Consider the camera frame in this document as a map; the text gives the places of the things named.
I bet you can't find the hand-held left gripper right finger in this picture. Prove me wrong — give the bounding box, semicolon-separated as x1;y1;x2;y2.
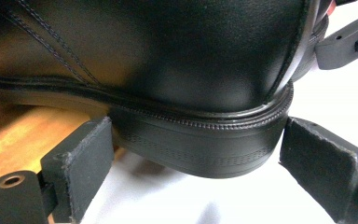
279;116;358;224

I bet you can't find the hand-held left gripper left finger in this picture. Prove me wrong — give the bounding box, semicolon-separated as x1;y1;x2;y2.
40;116;115;224

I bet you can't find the black leather shoe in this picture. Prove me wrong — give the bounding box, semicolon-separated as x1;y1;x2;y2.
0;0;330;180

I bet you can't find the wooden shoe rack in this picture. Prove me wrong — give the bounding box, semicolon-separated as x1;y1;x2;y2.
0;94;127;203

